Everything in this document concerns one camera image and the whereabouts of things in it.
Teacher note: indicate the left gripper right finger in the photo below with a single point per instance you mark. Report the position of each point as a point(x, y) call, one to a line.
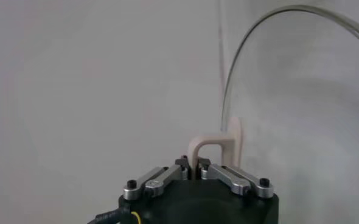
point(231, 179)

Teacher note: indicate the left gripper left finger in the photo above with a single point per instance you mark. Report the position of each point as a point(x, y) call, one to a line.
point(164, 179)

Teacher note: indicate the round glass pot lid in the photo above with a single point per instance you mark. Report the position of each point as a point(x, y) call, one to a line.
point(216, 140)

